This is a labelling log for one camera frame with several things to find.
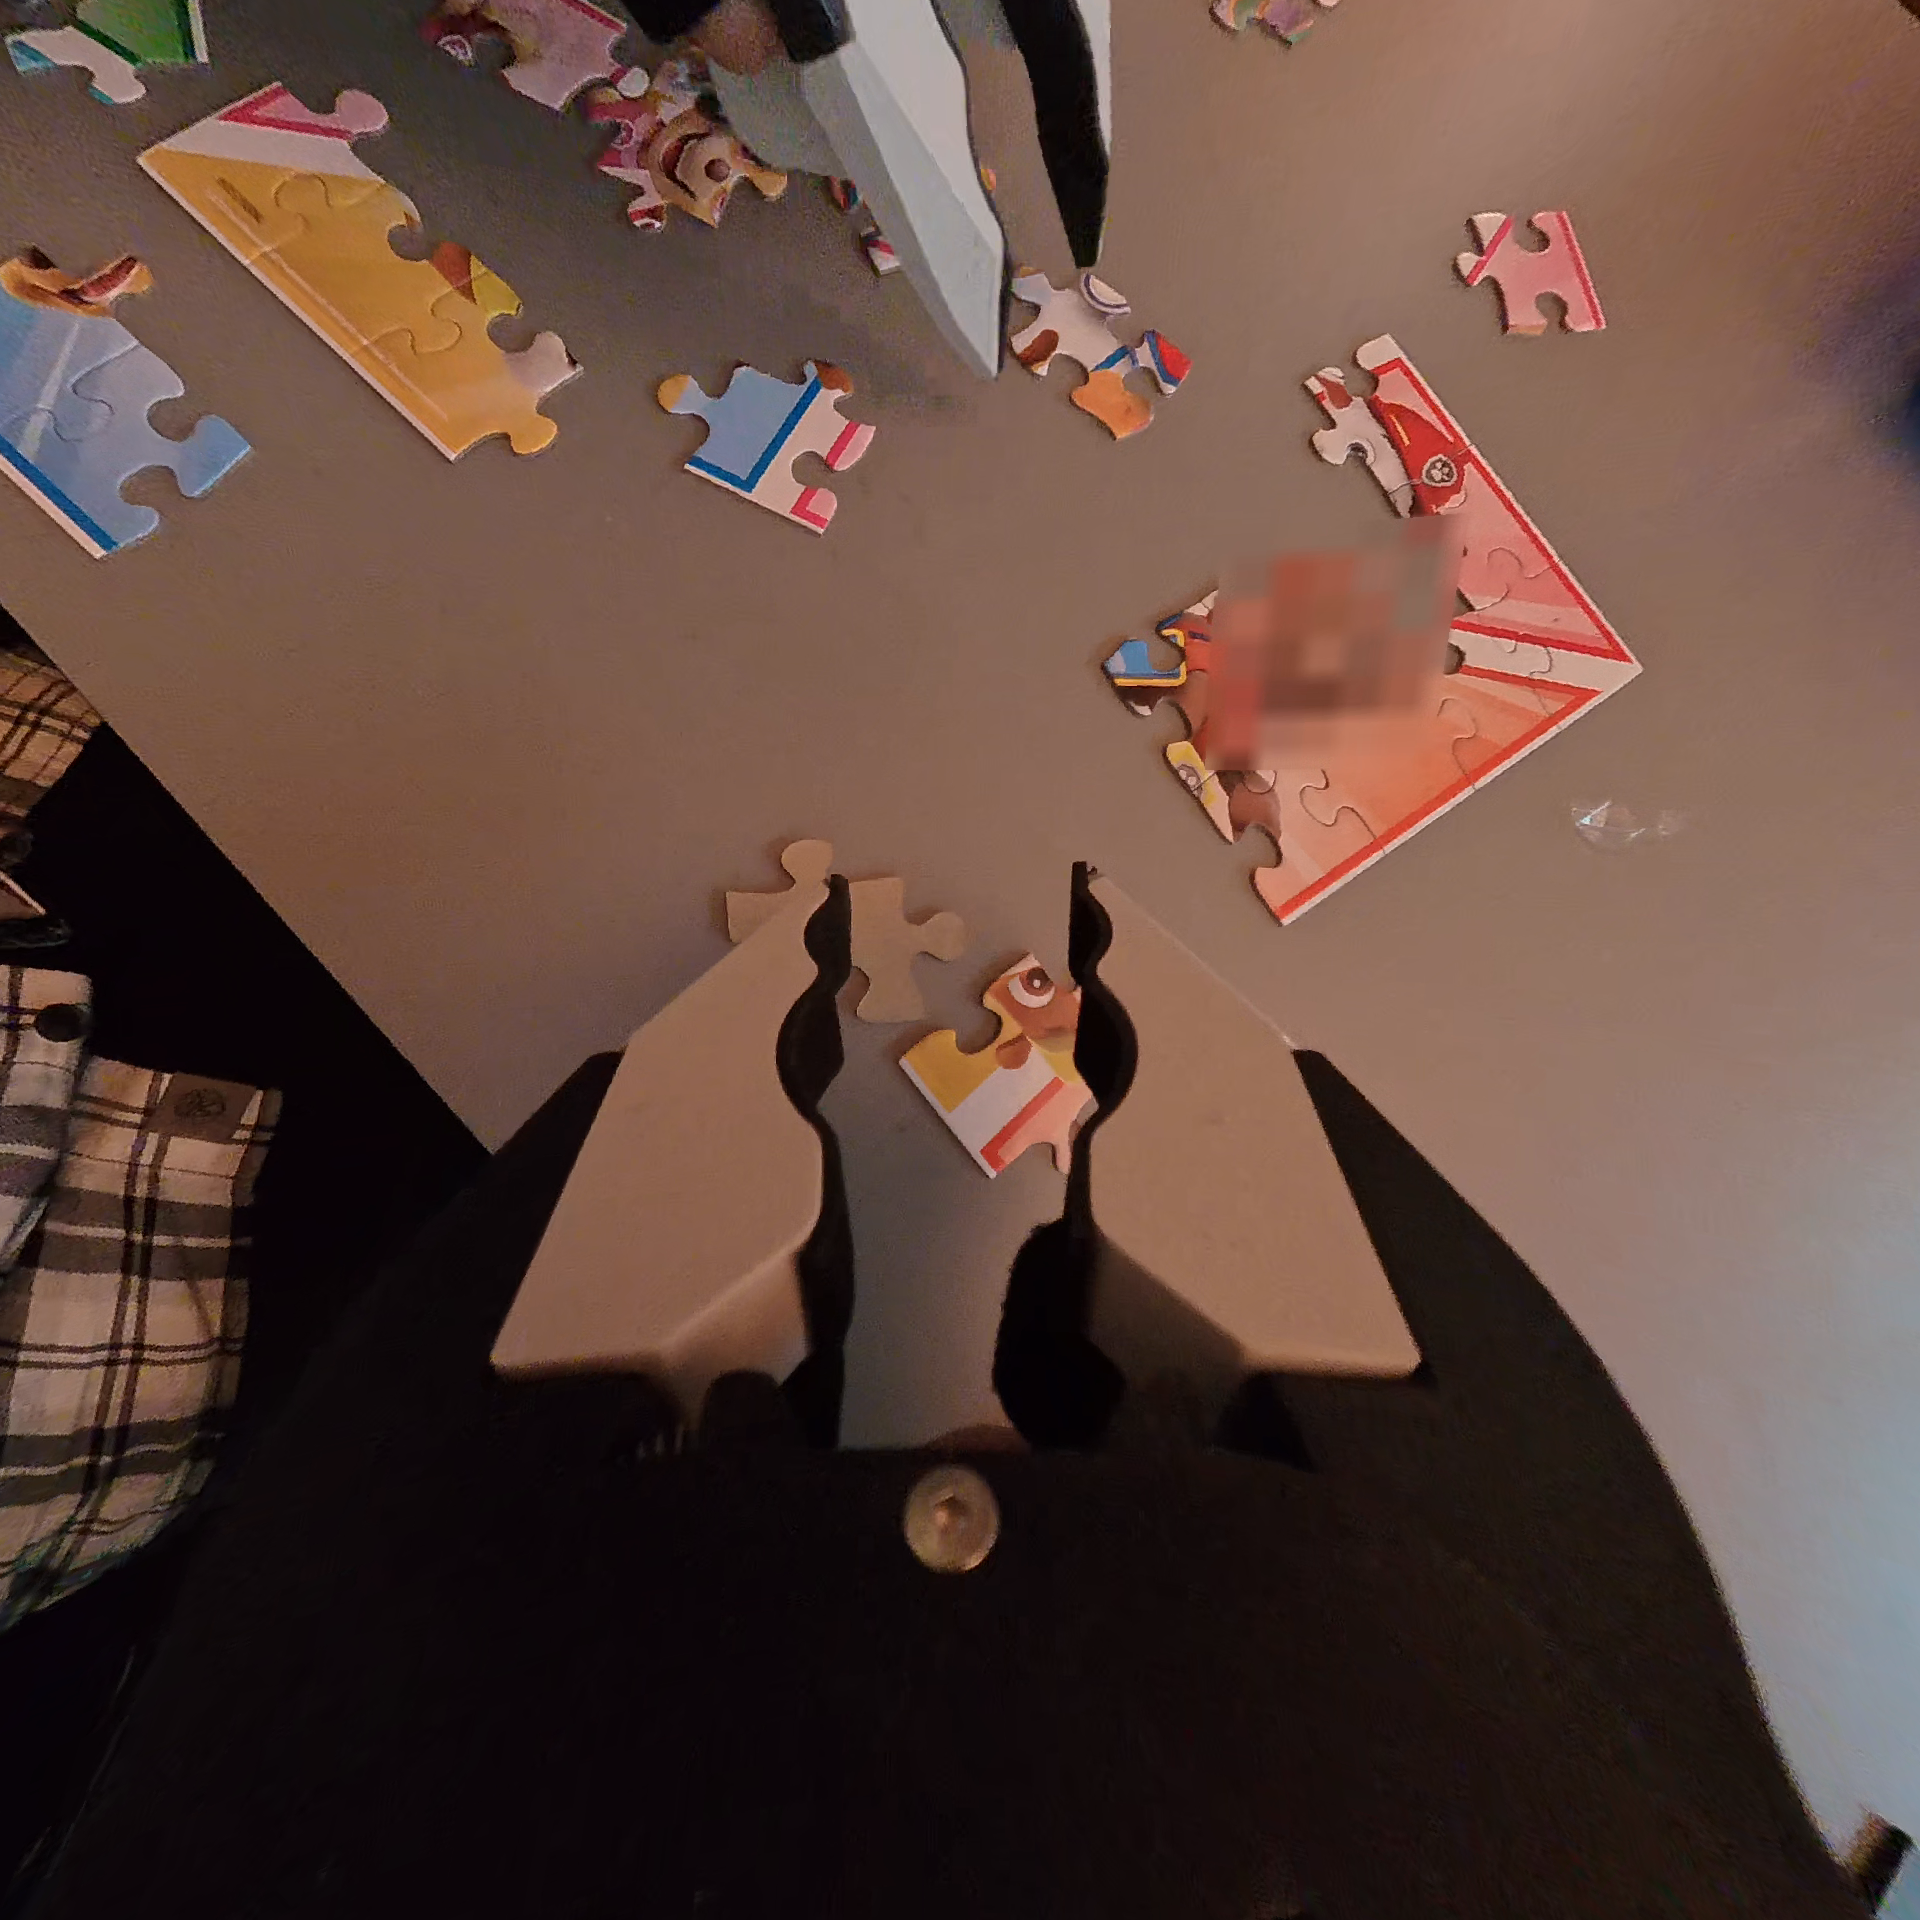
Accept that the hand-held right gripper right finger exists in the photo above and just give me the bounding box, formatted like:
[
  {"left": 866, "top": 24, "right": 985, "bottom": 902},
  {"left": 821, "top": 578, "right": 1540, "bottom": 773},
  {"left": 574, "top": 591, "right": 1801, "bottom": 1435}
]
[{"left": 995, "top": 863, "right": 1424, "bottom": 1450}]

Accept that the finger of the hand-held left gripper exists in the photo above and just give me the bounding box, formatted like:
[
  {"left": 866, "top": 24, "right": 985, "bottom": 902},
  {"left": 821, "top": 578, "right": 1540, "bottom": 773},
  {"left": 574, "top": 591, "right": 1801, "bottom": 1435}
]
[
  {"left": 1002, "top": 0, "right": 1112, "bottom": 270},
  {"left": 804, "top": 0, "right": 1002, "bottom": 378}
]

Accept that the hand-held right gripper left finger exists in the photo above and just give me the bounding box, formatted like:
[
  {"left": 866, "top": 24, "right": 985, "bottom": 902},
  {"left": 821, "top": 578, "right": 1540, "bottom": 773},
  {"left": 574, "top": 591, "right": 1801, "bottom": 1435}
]
[{"left": 494, "top": 874, "right": 854, "bottom": 1450}]

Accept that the pile of puzzle pieces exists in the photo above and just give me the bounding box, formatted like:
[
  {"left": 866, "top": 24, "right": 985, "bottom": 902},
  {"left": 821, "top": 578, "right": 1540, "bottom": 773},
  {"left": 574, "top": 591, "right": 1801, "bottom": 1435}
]
[{"left": 427, "top": 0, "right": 900, "bottom": 278}]

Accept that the white puzzle piece orange knob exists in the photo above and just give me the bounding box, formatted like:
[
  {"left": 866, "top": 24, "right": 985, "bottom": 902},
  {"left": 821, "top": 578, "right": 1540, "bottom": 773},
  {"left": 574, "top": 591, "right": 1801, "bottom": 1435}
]
[{"left": 1010, "top": 268, "right": 1196, "bottom": 442}]

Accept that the blue white red-striped puzzle piece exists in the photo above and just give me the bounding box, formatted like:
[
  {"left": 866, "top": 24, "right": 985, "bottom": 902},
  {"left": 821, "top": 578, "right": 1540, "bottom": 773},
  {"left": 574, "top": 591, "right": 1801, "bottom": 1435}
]
[{"left": 655, "top": 360, "right": 878, "bottom": 537}]

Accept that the brown cardboard puzzle piece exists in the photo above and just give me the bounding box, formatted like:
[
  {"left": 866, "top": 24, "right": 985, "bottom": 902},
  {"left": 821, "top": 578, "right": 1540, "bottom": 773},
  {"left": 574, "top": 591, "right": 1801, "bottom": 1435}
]
[{"left": 726, "top": 835, "right": 971, "bottom": 1024}]

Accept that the yellow puzzle piece pale knob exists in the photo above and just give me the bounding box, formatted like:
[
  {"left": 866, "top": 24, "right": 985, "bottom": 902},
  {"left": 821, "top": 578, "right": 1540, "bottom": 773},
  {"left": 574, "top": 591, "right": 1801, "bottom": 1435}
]
[{"left": 374, "top": 308, "right": 584, "bottom": 465}]

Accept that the yellow puzzle piece brown spot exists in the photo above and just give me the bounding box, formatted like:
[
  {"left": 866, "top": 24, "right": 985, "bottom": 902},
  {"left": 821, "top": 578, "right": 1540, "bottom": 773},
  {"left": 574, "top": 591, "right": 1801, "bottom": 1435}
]
[{"left": 249, "top": 173, "right": 523, "bottom": 395}]

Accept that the red fire dog puzzle section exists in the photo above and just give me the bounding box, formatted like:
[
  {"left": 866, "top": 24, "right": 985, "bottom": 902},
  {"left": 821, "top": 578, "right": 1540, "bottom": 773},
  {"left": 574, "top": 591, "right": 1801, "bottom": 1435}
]
[{"left": 1101, "top": 332, "right": 1643, "bottom": 927}]

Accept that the grey desk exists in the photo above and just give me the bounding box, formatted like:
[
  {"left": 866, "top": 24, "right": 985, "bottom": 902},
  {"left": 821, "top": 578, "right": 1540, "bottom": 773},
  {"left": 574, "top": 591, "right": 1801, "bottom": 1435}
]
[{"left": 0, "top": 0, "right": 1920, "bottom": 1861}]

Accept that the pink striped puzzle piece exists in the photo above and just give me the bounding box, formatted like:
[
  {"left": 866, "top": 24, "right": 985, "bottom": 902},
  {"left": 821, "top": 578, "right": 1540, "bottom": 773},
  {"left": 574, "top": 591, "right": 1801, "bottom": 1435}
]
[{"left": 1457, "top": 208, "right": 1605, "bottom": 341}]

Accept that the clear plastic scrap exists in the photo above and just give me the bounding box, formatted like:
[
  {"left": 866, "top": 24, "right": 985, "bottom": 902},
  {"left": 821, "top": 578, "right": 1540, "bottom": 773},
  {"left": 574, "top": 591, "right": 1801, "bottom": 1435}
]
[{"left": 1566, "top": 793, "right": 1687, "bottom": 855}]

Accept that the plaid clothing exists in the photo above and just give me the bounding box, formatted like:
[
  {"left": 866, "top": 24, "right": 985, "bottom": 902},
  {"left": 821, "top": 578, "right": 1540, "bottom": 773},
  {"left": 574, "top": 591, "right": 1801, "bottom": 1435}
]
[{"left": 0, "top": 645, "right": 283, "bottom": 1630}]

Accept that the green white puzzle piece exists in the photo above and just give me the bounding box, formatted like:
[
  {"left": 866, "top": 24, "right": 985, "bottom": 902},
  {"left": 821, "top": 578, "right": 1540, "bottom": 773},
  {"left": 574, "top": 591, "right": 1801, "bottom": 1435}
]
[{"left": 6, "top": 0, "right": 209, "bottom": 106}]

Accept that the blue sky puzzle section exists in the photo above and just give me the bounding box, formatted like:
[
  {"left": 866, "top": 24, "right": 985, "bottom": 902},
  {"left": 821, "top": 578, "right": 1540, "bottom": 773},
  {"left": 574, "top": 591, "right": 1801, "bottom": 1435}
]
[{"left": 0, "top": 247, "right": 254, "bottom": 562}]

